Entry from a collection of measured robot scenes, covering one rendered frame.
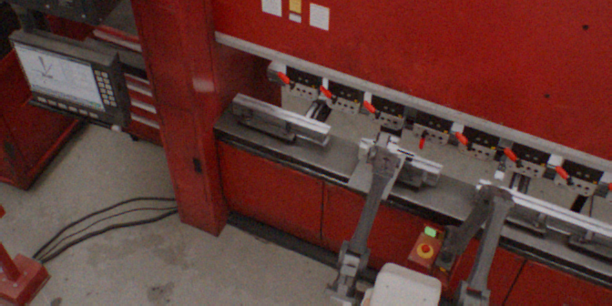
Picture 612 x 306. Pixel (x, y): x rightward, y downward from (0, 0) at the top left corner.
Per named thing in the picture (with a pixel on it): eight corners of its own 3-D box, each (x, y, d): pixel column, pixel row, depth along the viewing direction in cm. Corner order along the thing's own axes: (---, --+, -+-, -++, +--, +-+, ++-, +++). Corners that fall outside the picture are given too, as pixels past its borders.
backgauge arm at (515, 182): (499, 213, 314) (506, 196, 303) (530, 121, 353) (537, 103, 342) (516, 219, 312) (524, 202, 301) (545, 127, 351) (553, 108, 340)
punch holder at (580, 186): (552, 185, 271) (565, 159, 259) (556, 169, 276) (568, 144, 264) (590, 198, 267) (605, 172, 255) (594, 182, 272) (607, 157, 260)
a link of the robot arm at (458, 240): (484, 193, 235) (513, 202, 235) (484, 180, 239) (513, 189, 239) (438, 251, 268) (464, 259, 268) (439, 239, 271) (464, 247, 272)
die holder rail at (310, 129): (233, 113, 334) (232, 100, 327) (239, 106, 337) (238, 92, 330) (324, 147, 321) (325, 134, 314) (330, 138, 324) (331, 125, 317)
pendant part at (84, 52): (34, 101, 287) (6, 37, 260) (50, 83, 294) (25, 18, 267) (127, 129, 277) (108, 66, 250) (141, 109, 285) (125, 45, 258)
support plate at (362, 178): (346, 186, 292) (346, 184, 291) (369, 144, 307) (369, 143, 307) (385, 200, 287) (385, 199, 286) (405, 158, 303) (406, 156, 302)
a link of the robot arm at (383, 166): (372, 156, 224) (401, 165, 224) (373, 145, 237) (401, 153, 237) (334, 270, 237) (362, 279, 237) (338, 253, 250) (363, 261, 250)
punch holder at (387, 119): (367, 120, 292) (371, 94, 280) (374, 107, 297) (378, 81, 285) (400, 132, 288) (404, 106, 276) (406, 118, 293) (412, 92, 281)
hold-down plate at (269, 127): (237, 124, 329) (236, 120, 327) (242, 117, 333) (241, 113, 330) (291, 144, 321) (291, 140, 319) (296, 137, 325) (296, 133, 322)
